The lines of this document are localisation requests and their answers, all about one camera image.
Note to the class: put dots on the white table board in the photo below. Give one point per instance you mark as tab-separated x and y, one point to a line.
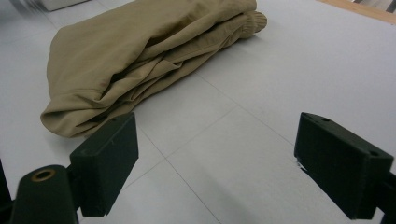
249	130

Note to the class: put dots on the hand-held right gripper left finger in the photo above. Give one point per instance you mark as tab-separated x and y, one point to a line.
106	161

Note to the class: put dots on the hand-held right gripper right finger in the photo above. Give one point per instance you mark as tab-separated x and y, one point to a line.
339	161

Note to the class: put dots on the wooden table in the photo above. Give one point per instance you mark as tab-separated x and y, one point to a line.
367	11

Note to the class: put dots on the khaki pants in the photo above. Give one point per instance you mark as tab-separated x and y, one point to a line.
124	56

